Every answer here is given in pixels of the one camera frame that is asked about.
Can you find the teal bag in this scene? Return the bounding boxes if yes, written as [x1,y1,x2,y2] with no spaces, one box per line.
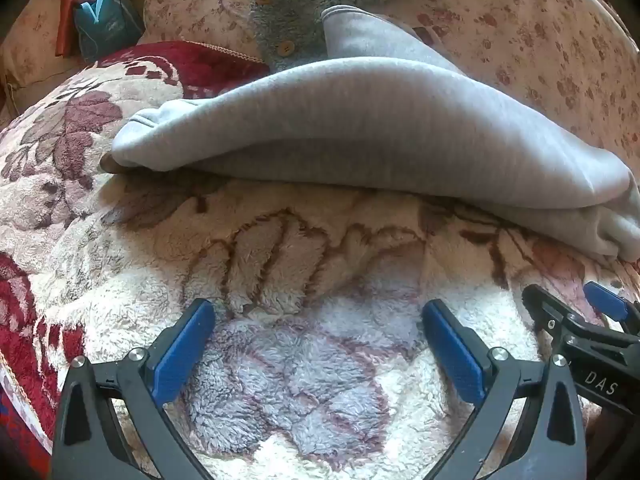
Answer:
[74,0,143,63]

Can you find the beige floral cushion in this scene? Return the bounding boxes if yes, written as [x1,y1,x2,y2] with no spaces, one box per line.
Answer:
[0,0,86,116]

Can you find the floral fleece blanket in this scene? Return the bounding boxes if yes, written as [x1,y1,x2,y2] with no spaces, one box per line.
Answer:
[0,42,640,480]

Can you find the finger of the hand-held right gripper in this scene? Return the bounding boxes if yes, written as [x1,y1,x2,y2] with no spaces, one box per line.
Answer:
[583,281,640,347]
[521,283,585,357]

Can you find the floral patterned pillow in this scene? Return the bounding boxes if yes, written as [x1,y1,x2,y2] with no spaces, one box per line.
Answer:
[370,0,640,153]

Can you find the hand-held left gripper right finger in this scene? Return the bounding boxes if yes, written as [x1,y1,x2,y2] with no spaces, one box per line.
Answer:
[421,299,588,480]

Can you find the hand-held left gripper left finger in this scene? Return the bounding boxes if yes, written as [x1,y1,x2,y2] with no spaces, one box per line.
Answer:
[51,297,217,480]

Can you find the teal fleece jacket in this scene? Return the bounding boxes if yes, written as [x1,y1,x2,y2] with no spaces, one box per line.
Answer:
[250,0,466,73]

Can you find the grey pants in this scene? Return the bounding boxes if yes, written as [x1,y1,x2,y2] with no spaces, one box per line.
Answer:
[111,5,640,263]

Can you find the red cloth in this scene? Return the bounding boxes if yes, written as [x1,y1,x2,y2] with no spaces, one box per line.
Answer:
[56,0,83,58]

